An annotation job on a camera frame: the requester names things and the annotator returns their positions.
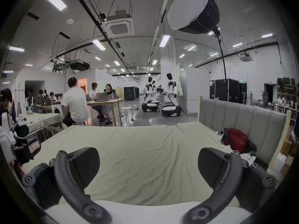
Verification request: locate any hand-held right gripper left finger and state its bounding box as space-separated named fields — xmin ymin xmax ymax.
xmin=22 ymin=147 xmax=113 ymax=224

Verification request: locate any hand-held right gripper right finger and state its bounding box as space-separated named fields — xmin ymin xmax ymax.
xmin=182 ymin=148 xmax=277 ymax=224

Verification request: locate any red bag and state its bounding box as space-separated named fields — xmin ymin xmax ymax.
xmin=222 ymin=128 xmax=249 ymax=154

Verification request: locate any black device with label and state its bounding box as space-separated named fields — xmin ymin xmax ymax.
xmin=12 ymin=125 xmax=42 ymax=166

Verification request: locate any low table with pale sheet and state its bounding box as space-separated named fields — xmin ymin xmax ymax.
xmin=17 ymin=113 xmax=64 ymax=135

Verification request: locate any grey padded headboard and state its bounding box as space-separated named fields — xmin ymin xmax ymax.
xmin=198 ymin=96 xmax=292 ymax=172

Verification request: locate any white washing machine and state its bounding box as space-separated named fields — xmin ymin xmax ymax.
xmin=50 ymin=104 xmax=65 ymax=121

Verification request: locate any bed with pale green sheet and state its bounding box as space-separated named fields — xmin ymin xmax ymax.
xmin=22 ymin=121 xmax=269 ymax=207

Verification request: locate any wooden table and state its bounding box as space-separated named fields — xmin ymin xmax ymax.
xmin=86 ymin=92 xmax=124 ymax=127

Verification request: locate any white and black robot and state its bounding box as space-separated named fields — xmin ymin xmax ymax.
xmin=161 ymin=73 xmax=183 ymax=117
xmin=142 ymin=77 xmax=160 ymax=112

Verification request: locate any white round stool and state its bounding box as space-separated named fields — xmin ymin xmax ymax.
xmin=121 ymin=107 xmax=134 ymax=126

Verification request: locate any large black flight case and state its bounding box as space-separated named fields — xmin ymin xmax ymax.
xmin=209 ymin=78 xmax=248 ymax=102

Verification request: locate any storage shelf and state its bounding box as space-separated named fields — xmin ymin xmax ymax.
xmin=273 ymin=77 xmax=299 ymax=117

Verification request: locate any studio softbox lamp on stand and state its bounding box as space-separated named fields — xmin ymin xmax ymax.
xmin=167 ymin=0 xmax=228 ymax=100

